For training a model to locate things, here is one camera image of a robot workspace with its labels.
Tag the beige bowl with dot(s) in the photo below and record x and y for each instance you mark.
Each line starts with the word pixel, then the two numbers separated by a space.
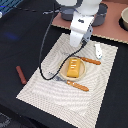
pixel 124 16

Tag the round beige plate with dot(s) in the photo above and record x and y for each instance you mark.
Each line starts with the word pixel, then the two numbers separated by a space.
pixel 82 71

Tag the wooden handled knife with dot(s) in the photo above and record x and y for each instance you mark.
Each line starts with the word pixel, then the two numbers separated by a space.
pixel 90 60

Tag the woven beige placemat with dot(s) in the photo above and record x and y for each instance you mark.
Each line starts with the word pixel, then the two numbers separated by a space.
pixel 63 101

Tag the blue basket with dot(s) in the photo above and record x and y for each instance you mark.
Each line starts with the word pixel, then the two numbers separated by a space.
pixel 6 5

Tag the orange toy bread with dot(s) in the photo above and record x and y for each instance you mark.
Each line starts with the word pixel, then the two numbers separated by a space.
pixel 73 67

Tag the large grey pot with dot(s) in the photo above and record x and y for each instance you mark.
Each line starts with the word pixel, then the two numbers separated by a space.
pixel 101 14

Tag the small grey saucepan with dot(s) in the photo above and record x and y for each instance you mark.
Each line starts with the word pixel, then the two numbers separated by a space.
pixel 66 12

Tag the wooden handled fork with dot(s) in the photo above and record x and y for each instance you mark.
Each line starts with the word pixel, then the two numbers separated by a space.
pixel 73 84

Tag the brown toy sausage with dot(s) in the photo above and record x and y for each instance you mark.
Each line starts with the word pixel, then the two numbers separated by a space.
pixel 21 75

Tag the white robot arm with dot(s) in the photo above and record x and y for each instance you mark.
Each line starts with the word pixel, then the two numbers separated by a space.
pixel 82 6

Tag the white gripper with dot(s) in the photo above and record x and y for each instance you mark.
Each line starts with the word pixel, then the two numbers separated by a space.
pixel 79 26

